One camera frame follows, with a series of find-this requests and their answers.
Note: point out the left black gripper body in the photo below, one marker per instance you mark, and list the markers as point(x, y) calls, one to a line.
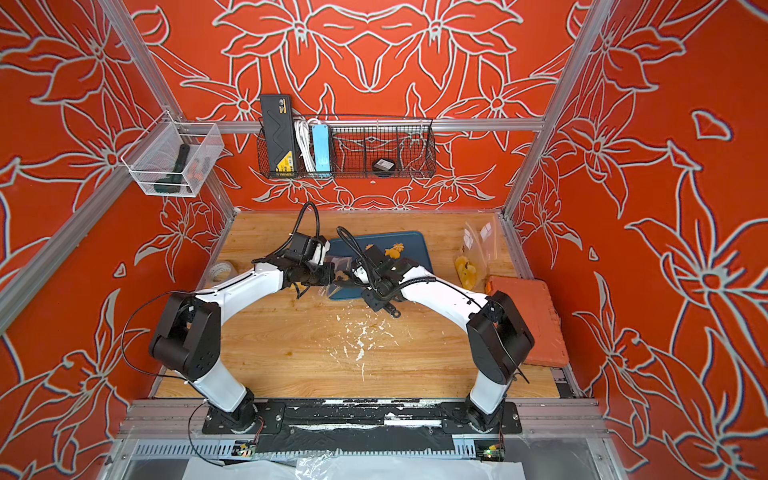
point(318, 275)

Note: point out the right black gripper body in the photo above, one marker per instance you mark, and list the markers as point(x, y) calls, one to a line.
point(375, 298)

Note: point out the orange fish cookie large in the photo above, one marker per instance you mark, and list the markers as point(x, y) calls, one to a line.
point(391, 254)

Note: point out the clear bag yellow dog print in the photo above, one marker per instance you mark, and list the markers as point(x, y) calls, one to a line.
point(490, 239)

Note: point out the metal kitchen tongs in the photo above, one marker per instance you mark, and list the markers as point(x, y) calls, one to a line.
point(392, 310)

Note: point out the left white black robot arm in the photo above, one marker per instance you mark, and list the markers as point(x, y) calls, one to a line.
point(188, 336)

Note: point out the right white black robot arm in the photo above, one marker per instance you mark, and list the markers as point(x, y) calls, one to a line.
point(499, 338)

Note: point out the teal plastic tray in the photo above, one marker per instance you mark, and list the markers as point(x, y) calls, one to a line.
point(413, 241)

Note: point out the clear tape roll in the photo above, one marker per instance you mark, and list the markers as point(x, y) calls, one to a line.
point(221, 271)

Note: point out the black box yellow label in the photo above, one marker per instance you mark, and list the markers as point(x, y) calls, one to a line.
point(278, 127)

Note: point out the small black round device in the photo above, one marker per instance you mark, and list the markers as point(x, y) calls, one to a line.
point(384, 167)

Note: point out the light blue box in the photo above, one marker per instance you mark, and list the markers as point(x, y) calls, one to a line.
point(321, 144)

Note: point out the orange plastic tool case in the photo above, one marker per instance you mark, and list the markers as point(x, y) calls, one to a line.
point(533, 301)

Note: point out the black wire wall basket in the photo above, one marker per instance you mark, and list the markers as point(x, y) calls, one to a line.
point(358, 141)

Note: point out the dark green tool handle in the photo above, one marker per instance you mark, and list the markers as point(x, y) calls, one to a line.
point(171, 182)

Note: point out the black mounting base rail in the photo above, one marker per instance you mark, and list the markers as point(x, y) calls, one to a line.
point(449, 415)

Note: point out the clear acrylic wall bin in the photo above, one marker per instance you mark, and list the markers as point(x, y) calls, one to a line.
point(152, 154)

